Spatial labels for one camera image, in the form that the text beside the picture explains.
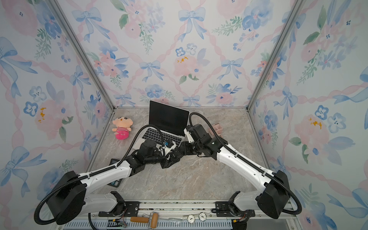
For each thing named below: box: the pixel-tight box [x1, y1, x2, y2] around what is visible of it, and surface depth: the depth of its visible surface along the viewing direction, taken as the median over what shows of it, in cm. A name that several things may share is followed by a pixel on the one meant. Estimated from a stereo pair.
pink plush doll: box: [111, 116, 134, 140], surface depth 102 cm
